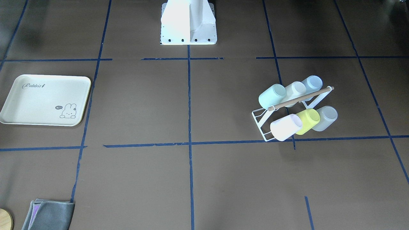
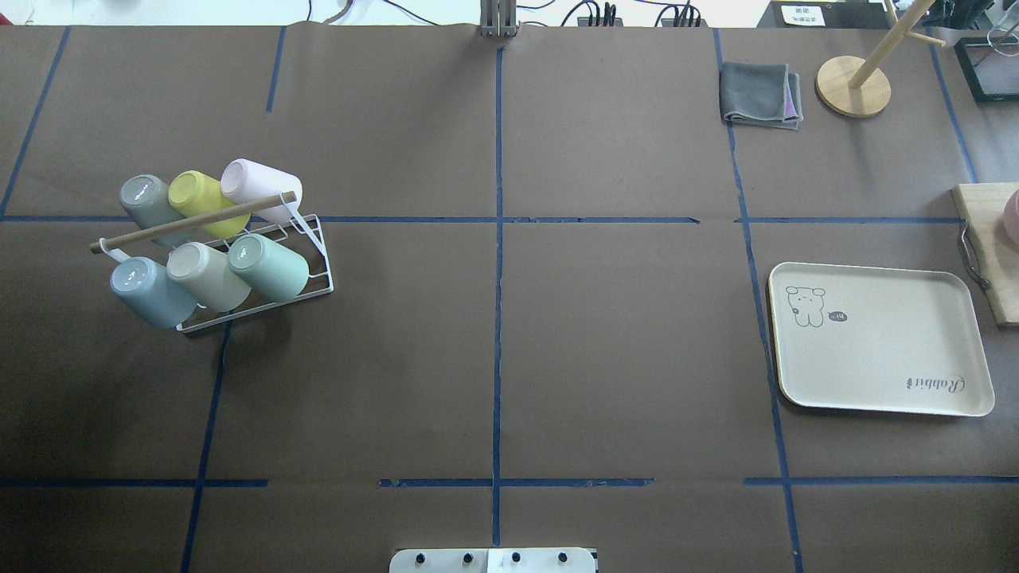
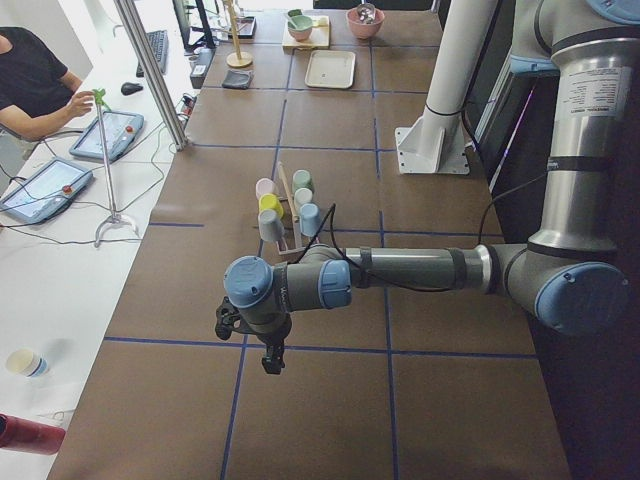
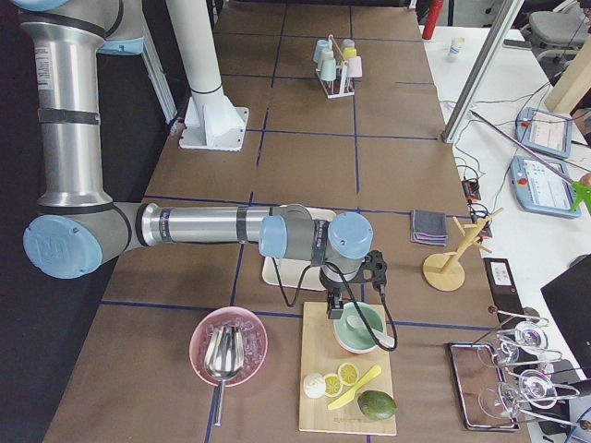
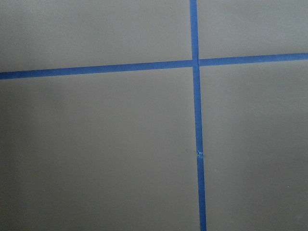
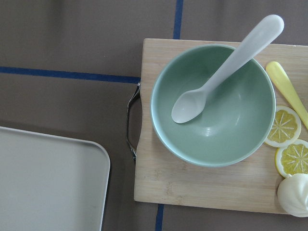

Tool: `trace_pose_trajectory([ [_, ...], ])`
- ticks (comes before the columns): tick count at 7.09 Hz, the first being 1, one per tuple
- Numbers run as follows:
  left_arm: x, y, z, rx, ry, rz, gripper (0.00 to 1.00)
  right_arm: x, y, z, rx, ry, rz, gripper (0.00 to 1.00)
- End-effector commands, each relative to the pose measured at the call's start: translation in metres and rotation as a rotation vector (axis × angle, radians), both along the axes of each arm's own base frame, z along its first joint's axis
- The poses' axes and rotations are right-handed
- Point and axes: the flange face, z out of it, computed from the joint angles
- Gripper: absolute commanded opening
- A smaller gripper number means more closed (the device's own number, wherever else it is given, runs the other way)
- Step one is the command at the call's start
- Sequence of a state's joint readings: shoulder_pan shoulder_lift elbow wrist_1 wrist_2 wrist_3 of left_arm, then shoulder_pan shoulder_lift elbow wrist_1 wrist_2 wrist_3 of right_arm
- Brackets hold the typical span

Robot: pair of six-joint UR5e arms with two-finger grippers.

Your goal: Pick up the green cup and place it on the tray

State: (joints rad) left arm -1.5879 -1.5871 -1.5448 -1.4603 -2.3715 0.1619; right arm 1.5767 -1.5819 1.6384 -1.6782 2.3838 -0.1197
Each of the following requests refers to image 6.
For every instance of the cream rabbit serving tray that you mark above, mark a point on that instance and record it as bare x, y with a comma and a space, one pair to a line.
51, 183

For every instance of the green ceramic bowl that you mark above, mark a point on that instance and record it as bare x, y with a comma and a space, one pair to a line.
237, 117

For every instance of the white plastic spoon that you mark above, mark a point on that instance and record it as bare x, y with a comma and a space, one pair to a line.
191, 103

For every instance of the lemon slice lower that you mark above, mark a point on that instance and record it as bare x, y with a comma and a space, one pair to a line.
292, 159

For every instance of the lemon slice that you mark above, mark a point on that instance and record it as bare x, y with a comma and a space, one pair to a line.
292, 159
286, 127

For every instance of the yellow plastic knife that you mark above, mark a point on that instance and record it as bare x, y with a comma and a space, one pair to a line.
282, 82

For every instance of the lemon slice upper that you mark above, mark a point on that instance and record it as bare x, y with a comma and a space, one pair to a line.
286, 127

